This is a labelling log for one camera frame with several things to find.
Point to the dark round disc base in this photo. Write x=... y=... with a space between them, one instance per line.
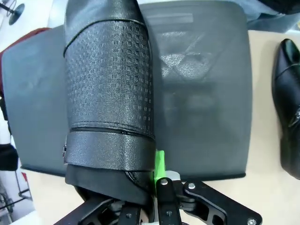
x=17 y=14

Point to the black shoe box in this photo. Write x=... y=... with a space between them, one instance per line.
x=199 y=117

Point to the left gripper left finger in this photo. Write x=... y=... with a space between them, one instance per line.
x=105 y=212

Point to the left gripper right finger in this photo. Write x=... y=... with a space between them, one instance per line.
x=167 y=201

